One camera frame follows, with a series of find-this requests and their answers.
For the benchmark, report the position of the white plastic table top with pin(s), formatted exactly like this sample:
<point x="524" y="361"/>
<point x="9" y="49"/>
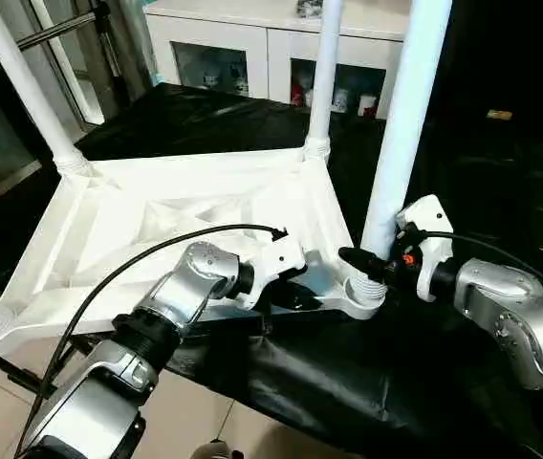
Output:
<point x="138" y="220"/>

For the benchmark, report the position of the black work mat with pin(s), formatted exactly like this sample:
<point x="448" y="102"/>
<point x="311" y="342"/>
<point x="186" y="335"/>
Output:
<point x="348" y="382"/>

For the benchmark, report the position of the small yellow label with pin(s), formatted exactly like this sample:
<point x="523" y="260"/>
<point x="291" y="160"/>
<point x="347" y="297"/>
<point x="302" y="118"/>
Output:
<point x="499" y="115"/>

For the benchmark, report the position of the red bottle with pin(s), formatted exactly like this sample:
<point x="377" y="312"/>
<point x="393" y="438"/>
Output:
<point x="296" y="94"/>

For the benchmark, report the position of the grey crumpled bundle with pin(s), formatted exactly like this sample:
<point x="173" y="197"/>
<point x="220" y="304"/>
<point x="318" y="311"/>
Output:
<point x="310" y="8"/>

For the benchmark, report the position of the white glass-door cabinet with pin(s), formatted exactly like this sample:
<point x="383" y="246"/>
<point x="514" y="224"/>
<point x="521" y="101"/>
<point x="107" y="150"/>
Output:
<point x="214" y="38"/>

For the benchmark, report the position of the light blue plastic strip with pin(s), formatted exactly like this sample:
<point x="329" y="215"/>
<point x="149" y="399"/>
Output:
<point x="149" y="38"/>

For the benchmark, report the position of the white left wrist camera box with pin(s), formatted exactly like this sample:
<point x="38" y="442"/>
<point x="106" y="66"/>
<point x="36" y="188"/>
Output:
<point x="276" y="263"/>

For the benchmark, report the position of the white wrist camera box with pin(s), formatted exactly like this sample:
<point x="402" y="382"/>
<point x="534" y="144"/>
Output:
<point x="429" y="234"/>
<point x="276" y="263"/>

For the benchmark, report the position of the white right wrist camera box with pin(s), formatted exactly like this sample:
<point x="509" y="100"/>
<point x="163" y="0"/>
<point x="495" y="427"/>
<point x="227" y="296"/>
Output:
<point x="429" y="234"/>

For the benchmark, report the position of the black metal table frame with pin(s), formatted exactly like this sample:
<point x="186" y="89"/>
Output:
<point x="9" y="368"/>

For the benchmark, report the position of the grey metal rack frame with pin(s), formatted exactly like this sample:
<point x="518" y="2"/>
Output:
<point x="52" y="38"/>

